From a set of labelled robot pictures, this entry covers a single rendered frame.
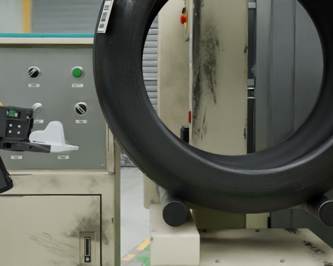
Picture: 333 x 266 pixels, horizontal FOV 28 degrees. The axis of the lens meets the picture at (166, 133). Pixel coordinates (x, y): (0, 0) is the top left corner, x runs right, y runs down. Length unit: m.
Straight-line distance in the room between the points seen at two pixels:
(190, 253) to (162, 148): 0.19
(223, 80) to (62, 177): 0.55
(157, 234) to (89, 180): 0.66
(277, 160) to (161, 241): 0.39
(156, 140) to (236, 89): 0.43
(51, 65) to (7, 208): 0.41
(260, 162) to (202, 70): 0.26
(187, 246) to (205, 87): 0.47
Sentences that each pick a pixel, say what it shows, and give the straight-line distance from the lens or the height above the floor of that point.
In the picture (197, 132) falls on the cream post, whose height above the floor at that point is 1.03.
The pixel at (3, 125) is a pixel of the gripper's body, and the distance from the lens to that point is 1.27.
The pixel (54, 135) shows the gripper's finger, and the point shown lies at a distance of 1.27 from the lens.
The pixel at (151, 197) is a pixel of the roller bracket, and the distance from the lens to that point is 1.52.
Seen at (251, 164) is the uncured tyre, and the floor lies 0.96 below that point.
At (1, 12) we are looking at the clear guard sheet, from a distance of 1.88.
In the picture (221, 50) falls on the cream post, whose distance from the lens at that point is 1.54.
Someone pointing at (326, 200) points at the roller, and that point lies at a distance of 1.24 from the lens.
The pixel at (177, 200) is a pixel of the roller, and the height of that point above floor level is 0.92.
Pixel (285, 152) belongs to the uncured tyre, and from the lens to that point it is 1.47.
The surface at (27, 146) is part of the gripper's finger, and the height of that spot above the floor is 1.01.
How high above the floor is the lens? 1.11
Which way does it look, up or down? 3 degrees down
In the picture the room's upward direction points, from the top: straight up
